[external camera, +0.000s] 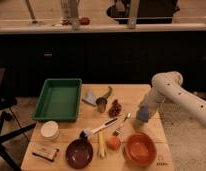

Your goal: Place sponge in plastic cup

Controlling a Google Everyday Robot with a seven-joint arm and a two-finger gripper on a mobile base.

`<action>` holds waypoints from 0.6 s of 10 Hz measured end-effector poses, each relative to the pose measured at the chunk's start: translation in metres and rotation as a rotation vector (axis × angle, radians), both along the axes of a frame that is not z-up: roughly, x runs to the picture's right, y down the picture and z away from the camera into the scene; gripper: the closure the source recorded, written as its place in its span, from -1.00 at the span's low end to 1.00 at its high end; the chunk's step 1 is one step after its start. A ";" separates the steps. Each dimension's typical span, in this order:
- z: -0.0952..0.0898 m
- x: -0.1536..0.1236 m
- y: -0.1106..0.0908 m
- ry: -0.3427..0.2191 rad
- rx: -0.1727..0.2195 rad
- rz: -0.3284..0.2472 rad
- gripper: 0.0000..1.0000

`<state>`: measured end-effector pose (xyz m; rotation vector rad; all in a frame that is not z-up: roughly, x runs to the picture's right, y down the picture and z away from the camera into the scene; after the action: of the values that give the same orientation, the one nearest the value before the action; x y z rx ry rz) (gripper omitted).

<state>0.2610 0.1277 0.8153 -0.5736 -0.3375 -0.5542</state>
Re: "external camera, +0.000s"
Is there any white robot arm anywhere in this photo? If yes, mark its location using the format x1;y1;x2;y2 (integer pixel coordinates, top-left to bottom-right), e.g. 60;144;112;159
136;71;206;129

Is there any metal cup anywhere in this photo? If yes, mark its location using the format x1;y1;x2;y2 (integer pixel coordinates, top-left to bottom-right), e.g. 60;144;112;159
96;97;107;113

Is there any white plastic cup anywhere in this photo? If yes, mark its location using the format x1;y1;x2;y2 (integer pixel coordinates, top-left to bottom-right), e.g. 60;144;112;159
41;121;59;140

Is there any small silver spatula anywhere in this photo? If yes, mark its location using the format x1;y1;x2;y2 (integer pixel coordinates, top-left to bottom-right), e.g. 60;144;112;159
112;113;131;136

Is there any orange bowl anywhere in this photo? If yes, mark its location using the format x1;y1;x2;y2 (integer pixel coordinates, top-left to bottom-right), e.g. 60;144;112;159
124;132;157;167

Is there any green chili pepper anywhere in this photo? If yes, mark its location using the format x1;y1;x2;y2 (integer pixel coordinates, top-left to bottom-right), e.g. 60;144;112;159
102;86;112;99

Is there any yellow corn cob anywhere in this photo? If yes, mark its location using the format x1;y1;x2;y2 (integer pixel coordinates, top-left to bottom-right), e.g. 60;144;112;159
98;132;106;158

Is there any grey cloth piece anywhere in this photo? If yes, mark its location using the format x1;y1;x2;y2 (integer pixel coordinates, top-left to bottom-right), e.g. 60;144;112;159
82;90;96;106

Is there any dark purple bowl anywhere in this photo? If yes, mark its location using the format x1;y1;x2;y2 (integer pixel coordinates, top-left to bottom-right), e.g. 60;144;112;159
66;139;93;169

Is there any green plastic tray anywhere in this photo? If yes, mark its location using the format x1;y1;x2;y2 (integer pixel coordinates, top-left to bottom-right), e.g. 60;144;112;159
32;79;82;122

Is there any wooden block eraser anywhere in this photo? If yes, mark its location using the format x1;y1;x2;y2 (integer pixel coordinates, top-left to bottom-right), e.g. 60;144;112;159
32;144;59;162

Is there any red object on shelf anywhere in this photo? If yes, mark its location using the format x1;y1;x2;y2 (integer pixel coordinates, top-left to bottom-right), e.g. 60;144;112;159
79;17;90;25

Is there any black chair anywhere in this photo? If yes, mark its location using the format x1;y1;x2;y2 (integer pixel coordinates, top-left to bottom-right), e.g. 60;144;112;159
0;67;37;171

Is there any white handled brush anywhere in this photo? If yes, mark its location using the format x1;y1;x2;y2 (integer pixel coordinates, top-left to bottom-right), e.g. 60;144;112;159
79;118;117;139

